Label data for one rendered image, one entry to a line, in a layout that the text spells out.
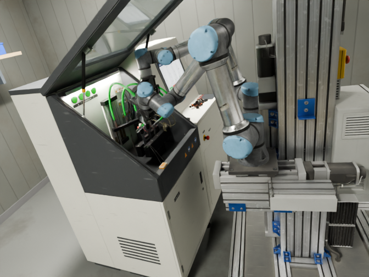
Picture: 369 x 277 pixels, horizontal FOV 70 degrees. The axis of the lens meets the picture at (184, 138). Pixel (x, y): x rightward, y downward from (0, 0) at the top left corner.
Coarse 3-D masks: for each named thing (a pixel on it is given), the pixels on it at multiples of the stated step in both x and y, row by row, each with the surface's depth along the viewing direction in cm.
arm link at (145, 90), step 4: (140, 84) 122; (144, 84) 122; (148, 84) 122; (140, 88) 121; (144, 88) 121; (148, 88) 121; (152, 88) 122; (140, 92) 121; (144, 92) 120; (148, 92) 121; (152, 92) 123; (140, 96) 123; (144, 96) 122; (148, 96) 122; (140, 100) 126; (144, 100) 124; (148, 100) 123; (144, 104) 129
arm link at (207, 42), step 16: (192, 32) 95; (208, 32) 91; (224, 32) 98; (192, 48) 96; (208, 48) 93; (224, 48) 96; (208, 64) 96; (224, 64) 98; (224, 80) 99; (224, 96) 101; (224, 112) 104; (240, 112) 104; (224, 128) 108; (240, 128) 104; (224, 144) 107; (240, 144) 104
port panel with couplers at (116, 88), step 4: (120, 80) 198; (116, 88) 194; (120, 88) 197; (116, 92) 193; (120, 92) 199; (120, 96) 199; (124, 96) 203; (116, 100) 194; (120, 100) 199; (124, 100) 203; (128, 100) 204; (120, 104) 197; (124, 104) 203; (120, 108) 199; (120, 112) 199; (124, 120) 203
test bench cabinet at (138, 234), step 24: (96, 216) 179; (120, 216) 169; (144, 216) 160; (168, 216) 156; (120, 240) 182; (144, 240) 172; (168, 240) 163; (120, 264) 197; (144, 264) 185; (168, 264) 175
